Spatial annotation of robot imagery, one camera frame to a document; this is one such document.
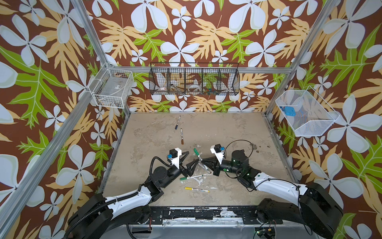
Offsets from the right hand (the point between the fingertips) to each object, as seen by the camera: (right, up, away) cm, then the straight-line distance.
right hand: (202, 162), depth 75 cm
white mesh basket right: (+60, +25, +3) cm, 65 cm away
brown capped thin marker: (-12, +10, +30) cm, 33 cm away
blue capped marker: (-16, +22, +40) cm, 48 cm away
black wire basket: (-4, +50, +22) cm, 55 cm away
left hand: (-5, +4, -2) cm, 7 cm away
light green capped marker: (-2, +4, 0) cm, 5 cm away
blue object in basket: (+53, +27, +11) cm, 61 cm away
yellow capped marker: (-3, -17, +7) cm, 19 cm away
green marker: (-6, -12, +11) cm, 17 cm away
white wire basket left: (-53, +41, +11) cm, 68 cm away
